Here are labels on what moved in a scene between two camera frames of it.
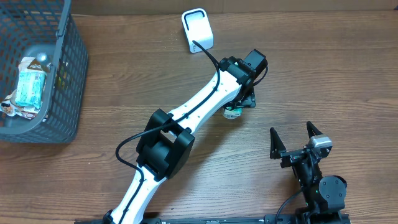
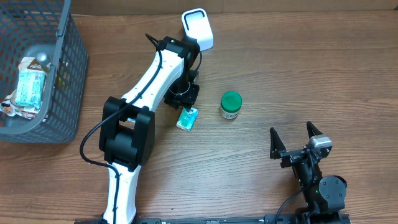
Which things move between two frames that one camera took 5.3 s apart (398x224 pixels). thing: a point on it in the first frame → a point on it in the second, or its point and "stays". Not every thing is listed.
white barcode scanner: (197, 27) stays
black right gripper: (290, 156) stays
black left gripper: (246, 98) → (186, 100)
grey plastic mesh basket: (28, 28) stays
